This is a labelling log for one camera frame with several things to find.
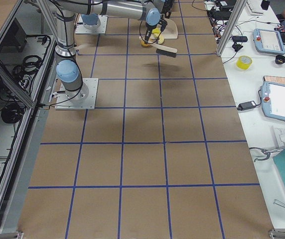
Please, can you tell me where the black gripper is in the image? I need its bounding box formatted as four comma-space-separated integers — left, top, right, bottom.
158, 17, 167, 32

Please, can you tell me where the yellow sponge wedge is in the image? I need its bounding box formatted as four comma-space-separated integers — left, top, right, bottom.
152, 28, 161, 35

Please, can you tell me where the white plastic dustpan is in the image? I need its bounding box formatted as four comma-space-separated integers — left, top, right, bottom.
161, 19, 178, 39

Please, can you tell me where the pale melon rind slice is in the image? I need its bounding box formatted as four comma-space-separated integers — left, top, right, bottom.
149, 33, 164, 44

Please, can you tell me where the white hand brush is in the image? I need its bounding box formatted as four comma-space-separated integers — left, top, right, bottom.
147, 43, 177, 58

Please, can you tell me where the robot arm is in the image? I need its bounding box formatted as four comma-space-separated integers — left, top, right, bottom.
75, 0, 173, 26
50, 0, 172, 98

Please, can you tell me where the yellow tape roll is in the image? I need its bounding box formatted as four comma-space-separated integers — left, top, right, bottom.
236, 55, 253, 70

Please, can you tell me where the upper blue teach pendant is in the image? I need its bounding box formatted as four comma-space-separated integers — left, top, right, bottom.
253, 28, 285, 55

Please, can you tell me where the blue teach pendant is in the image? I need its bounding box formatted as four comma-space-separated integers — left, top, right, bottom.
261, 81, 285, 121
253, 28, 285, 55

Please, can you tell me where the black power adapter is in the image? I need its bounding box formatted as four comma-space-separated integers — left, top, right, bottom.
237, 101, 257, 111

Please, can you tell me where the small black bowl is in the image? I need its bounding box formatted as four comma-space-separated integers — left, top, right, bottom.
275, 55, 285, 65

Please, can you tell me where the lower blue teach pendant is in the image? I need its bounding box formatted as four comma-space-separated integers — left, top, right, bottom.
261, 81, 285, 121

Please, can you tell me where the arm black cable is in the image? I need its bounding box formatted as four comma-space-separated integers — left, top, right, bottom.
139, 19, 151, 45

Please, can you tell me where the aluminium frame post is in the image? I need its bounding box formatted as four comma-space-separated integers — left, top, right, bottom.
216, 0, 247, 57

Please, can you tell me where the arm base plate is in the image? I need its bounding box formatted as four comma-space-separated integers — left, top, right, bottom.
75, 14, 108, 35
55, 78, 99, 110

